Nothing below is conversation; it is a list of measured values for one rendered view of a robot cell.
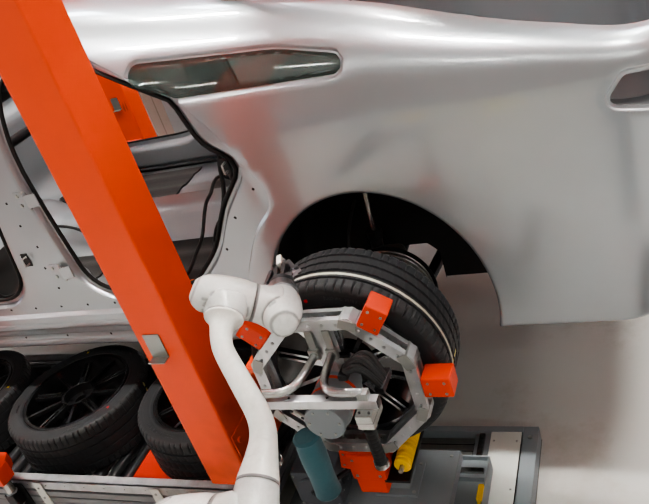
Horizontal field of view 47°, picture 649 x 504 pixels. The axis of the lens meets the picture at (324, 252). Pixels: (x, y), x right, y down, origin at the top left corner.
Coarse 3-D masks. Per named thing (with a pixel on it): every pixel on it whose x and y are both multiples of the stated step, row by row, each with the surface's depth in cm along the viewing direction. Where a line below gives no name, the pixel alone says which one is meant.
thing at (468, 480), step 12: (468, 456) 285; (480, 456) 283; (468, 468) 278; (480, 468) 277; (492, 468) 284; (468, 480) 277; (480, 480) 275; (456, 492) 275; (468, 492) 273; (480, 492) 267
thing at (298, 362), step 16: (288, 336) 255; (304, 336) 239; (336, 336) 236; (288, 352) 245; (304, 352) 245; (352, 352) 237; (288, 368) 254; (320, 368) 267; (304, 384) 251; (368, 384) 242; (400, 384) 260; (384, 400) 258; (400, 400) 243; (384, 416) 250; (400, 416) 243
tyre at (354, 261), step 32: (320, 256) 240; (352, 256) 235; (384, 256) 235; (320, 288) 224; (352, 288) 222; (384, 288) 224; (416, 288) 230; (416, 320) 220; (448, 320) 235; (256, 352) 246; (448, 352) 230
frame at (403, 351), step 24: (312, 312) 224; (336, 312) 221; (360, 312) 219; (360, 336) 218; (384, 336) 220; (264, 360) 235; (408, 360) 217; (264, 384) 243; (408, 384) 222; (432, 408) 229; (360, 432) 247; (384, 432) 244; (408, 432) 233
